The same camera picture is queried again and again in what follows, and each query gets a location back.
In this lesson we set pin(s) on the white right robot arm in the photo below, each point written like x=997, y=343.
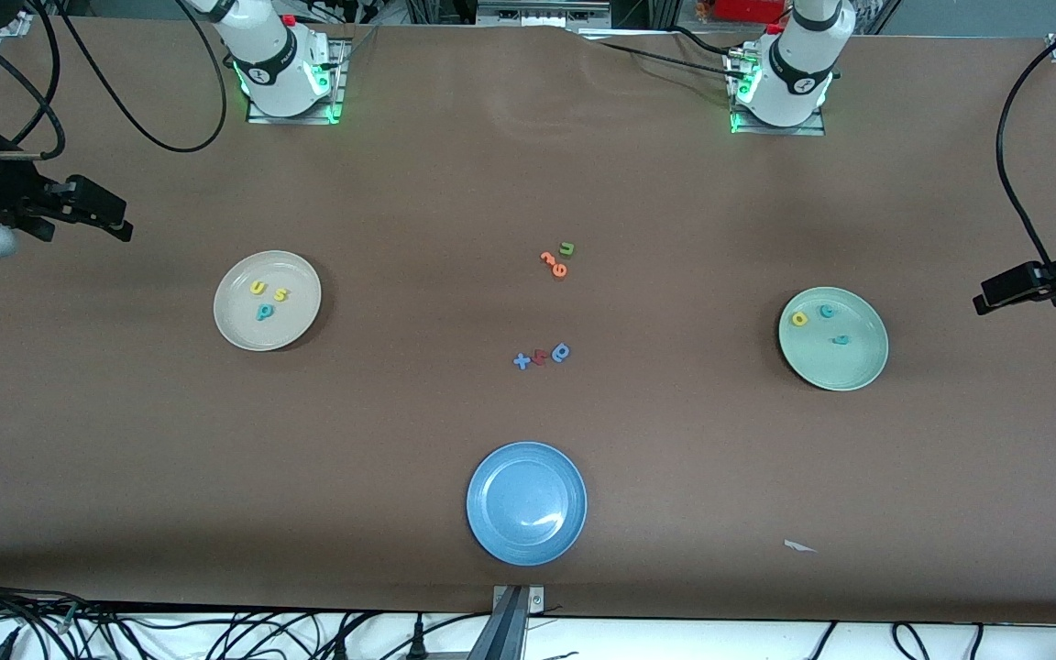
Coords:
x=271, y=64

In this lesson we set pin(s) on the white paper scrap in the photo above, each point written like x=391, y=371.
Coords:
x=797, y=546

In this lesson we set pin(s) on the red box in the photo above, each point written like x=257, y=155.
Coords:
x=748, y=9

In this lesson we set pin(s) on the grey metal frame unit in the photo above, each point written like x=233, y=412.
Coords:
x=542, y=11

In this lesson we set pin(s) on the beige brown plate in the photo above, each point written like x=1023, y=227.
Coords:
x=294, y=321

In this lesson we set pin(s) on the teal foam letter d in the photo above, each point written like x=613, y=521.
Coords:
x=264, y=313

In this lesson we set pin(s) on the green plate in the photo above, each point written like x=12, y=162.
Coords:
x=844, y=367

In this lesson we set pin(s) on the black power plug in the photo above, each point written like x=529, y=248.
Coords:
x=417, y=642
x=341, y=649

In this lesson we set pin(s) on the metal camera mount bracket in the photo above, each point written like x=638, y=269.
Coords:
x=505, y=632

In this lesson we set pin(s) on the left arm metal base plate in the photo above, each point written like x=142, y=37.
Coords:
x=812, y=130

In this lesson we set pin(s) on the blue plate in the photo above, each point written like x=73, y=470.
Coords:
x=526, y=504

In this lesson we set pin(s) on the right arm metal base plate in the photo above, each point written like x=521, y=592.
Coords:
x=337, y=87

